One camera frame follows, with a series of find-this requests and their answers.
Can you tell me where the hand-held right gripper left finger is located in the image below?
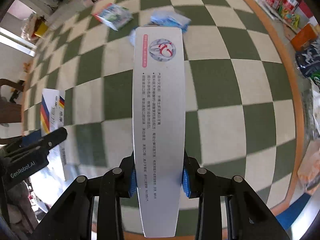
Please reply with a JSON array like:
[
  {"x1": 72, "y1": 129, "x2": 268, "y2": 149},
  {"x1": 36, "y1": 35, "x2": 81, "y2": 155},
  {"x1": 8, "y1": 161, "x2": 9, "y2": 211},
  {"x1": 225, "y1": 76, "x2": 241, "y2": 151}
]
[{"x1": 47, "y1": 155, "x2": 137, "y2": 240}]

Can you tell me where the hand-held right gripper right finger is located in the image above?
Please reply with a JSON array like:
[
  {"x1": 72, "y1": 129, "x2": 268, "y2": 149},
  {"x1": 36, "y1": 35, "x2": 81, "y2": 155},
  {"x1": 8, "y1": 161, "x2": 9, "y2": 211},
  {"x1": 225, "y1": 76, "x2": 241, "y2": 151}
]
[{"x1": 182, "y1": 152, "x2": 292, "y2": 240}]

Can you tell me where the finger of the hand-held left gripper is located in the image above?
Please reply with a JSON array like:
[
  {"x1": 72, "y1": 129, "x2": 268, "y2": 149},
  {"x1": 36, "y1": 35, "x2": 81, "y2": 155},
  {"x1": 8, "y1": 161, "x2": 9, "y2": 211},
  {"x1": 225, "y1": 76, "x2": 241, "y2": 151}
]
[
  {"x1": 0, "y1": 129, "x2": 48, "y2": 151},
  {"x1": 4, "y1": 127, "x2": 68, "y2": 158}
]

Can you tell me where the white box with striped corner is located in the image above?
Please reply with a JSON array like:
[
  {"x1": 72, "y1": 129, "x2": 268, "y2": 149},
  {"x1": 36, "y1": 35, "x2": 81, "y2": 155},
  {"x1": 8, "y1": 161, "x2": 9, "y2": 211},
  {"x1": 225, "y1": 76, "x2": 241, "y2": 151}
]
[{"x1": 40, "y1": 88, "x2": 68, "y2": 180}]

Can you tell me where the long white toothpaste box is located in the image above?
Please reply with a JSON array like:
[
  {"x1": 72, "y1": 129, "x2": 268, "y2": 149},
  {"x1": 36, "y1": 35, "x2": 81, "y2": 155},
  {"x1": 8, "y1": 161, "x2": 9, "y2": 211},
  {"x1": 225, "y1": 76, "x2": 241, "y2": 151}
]
[{"x1": 132, "y1": 26, "x2": 187, "y2": 238}]

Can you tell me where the dark wooden chair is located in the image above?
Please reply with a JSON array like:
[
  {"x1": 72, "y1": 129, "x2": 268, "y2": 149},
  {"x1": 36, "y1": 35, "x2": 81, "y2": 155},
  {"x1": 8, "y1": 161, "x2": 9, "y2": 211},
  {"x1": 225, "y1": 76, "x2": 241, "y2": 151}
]
[{"x1": 0, "y1": 78, "x2": 25, "y2": 128}]

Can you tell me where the green white checkered mat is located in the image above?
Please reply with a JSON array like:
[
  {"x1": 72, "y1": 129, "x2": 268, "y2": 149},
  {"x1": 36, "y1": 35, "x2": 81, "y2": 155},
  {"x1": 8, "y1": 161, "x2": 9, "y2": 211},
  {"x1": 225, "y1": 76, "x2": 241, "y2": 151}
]
[{"x1": 22, "y1": 0, "x2": 313, "y2": 240}]

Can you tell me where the yellow bin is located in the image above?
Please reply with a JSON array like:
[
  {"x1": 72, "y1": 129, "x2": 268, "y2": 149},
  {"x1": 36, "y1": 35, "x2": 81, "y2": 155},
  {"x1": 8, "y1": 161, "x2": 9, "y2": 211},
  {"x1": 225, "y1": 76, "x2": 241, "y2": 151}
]
[{"x1": 34, "y1": 21, "x2": 48, "y2": 38}]

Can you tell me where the blue cabinet panel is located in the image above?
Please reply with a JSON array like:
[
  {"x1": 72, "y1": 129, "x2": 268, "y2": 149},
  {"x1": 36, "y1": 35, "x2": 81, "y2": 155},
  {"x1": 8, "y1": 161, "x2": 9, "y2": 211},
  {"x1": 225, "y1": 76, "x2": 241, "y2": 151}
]
[{"x1": 275, "y1": 192, "x2": 313, "y2": 227}]

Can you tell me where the orange white packet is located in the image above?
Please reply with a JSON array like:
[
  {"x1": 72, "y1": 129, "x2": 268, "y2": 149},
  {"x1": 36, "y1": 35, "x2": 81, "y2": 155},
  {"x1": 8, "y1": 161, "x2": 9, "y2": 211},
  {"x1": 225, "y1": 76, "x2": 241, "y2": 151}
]
[{"x1": 297, "y1": 142, "x2": 320, "y2": 195}]

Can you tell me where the white crumpled tissue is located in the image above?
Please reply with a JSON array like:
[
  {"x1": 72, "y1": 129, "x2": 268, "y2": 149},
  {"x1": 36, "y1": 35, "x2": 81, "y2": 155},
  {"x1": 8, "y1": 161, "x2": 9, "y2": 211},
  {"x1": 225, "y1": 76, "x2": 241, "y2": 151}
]
[{"x1": 309, "y1": 87, "x2": 320, "y2": 140}]

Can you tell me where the crumpled blue plastic wrapper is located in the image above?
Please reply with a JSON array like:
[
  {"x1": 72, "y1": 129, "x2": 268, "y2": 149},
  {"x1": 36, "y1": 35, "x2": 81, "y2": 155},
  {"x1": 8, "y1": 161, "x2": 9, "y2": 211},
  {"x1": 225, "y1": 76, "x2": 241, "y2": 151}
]
[{"x1": 129, "y1": 9, "x2": 192, "y2": 46}]

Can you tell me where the dark blue snack bag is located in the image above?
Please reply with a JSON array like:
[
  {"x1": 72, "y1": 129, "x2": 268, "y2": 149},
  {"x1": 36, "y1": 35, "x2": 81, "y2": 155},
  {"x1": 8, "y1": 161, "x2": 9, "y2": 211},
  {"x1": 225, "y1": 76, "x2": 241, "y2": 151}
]
[{"x1": 295, "y1": 42, "x2": 320, "y2": 77}]

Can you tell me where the small orange packet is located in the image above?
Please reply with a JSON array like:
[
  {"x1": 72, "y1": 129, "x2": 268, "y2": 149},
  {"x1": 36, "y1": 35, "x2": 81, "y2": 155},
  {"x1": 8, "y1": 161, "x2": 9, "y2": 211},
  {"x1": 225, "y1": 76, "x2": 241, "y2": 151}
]
[{"x1": 290, "y1": 24, "x2": 318, "y2": 51}]

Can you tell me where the small green packet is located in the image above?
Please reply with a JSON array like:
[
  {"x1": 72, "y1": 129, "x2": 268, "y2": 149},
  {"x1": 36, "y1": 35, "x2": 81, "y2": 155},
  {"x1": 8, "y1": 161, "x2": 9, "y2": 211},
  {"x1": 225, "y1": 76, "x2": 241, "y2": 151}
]
[{"x1": 280, "y1": 7, "x2": 300, "y2": 28}]

